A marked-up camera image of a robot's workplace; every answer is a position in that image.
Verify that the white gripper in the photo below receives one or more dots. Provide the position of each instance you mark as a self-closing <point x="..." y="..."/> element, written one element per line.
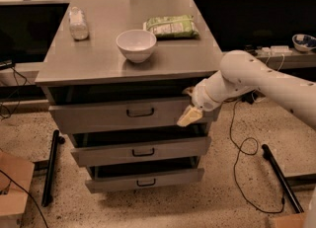
<point x="203" y="98"/>

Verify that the grey top drawer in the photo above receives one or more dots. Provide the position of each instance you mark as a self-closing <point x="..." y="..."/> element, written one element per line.
<point x="122" y="115"/>

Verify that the grey drawer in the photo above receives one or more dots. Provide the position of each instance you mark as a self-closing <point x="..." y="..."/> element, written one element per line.
<point x="145" y="181"/>
<point x="140" y="152"/>
<point x="122" y="115"/>

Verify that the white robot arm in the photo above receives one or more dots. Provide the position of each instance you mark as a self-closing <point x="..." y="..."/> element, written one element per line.
<point x="240" y="73"/>

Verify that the grey metal drawer cabinet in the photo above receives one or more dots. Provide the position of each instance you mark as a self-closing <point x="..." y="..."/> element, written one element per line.
<point x="94" y="71"/>

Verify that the grey middle drawer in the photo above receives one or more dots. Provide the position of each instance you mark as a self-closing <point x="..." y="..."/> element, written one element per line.
<point x="140" y="152"/>

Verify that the grey bottom drawer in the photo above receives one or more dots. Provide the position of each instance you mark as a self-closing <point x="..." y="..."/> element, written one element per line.
<point x="145" y="181"/>

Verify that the green snack bag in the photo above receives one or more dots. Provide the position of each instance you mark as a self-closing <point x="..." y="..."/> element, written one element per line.
<point x="172" y="27"/>

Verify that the white ceramic bowl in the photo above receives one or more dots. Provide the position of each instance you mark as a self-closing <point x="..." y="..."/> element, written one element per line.
<point x="136" y="45"/>

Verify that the black remote device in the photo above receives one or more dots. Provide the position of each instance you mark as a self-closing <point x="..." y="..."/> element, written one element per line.
<point x="250" y="49"/>

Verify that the black bar right floor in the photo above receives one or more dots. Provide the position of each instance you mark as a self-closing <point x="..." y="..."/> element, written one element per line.
<point x="268" y="155"/>

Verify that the white power strip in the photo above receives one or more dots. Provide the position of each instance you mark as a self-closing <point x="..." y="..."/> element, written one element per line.
<point x="277" y="50"/>

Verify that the blue patterned bowl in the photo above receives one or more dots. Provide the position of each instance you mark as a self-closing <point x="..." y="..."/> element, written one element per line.
<point x="304" y="43"/>

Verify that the clear plastic bottle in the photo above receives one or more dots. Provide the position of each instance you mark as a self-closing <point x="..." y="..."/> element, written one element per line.
<point x="78" y="26"/>

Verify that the brown cardboard box right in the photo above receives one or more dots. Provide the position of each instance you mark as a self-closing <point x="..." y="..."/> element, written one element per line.
<point x="290" y="221"/>

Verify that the brown cardboard box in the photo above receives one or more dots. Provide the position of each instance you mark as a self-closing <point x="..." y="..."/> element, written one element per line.
<point x="290" y="221"/>
<point x="15" y="180"/>

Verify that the brown cardboard box left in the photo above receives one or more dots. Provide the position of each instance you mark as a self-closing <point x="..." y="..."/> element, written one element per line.
<point x="15" y="180"/>

